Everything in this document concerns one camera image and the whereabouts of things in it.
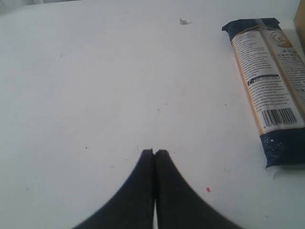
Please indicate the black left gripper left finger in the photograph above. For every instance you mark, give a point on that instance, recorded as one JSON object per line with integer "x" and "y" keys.
{"x": 132, "y": 206}

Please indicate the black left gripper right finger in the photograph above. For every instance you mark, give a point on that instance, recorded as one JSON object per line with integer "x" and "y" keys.
{"x": 178, "y": 206}

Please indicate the brown paper shopping bag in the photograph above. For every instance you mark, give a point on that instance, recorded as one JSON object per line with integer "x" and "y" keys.
{"x": 299, "y": 20}

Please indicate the dark blue noodle packet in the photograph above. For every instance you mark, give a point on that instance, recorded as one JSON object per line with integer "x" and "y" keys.
{"x": 274, "y": 77}

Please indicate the white crumb far left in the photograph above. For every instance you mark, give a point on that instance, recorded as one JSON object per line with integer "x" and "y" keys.
{"x": 183, "y": 22}

